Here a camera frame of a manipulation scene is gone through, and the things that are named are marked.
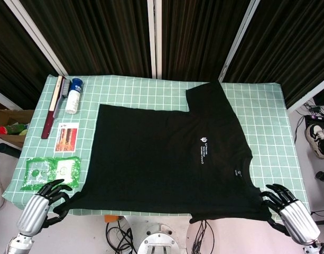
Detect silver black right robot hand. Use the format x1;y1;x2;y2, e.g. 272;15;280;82
259;184;321;246

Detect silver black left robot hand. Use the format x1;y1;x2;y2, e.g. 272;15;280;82
16;179;74;238

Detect green plastic packet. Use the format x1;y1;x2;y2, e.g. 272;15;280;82
20;156;81;191

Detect black t-shirt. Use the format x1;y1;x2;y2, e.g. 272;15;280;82
69;79;270;225

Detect round white robot base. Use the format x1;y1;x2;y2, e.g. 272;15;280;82
137;222;188;254

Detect black cylinder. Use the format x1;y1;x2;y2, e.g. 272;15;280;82
0;143;22;159

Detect printed photo card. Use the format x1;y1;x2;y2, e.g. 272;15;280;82
54;122;80;153

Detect green snack bag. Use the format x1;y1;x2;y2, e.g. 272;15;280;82
5;123;30;137

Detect white black sneaker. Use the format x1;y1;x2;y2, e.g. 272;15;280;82
305;124;324;159

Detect brown cardboard box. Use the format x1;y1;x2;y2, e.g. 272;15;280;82
0;99;35;149

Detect maroon cream long flat stick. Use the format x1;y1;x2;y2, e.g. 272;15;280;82
41;76;65;140

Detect black electronic box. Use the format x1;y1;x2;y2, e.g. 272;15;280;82
305;115;324;127

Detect grey brush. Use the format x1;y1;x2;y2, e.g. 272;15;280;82
52;78;72;119

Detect white bottle blue cap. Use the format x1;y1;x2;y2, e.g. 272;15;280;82
65;78;83;115

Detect dark pleated curtain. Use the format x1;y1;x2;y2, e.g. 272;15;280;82
18;0;152;77
225;0;324;109
161;0;251;81
0;0;58;109

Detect green checked tablecloth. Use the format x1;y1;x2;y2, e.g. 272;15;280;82
2;74;310;219

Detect black floor cable bundle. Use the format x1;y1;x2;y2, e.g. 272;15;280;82
105;215;138;254

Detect tangled black floor cables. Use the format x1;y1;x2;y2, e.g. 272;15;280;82
295;102;324;145

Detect black hanging cable bundle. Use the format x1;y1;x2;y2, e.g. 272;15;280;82
192;219;214;254

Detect white frame post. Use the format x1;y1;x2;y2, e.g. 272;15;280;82
0;87;21;111
286;75;324;114
217;0;260;82
147;0;162;79
4;0;69;76

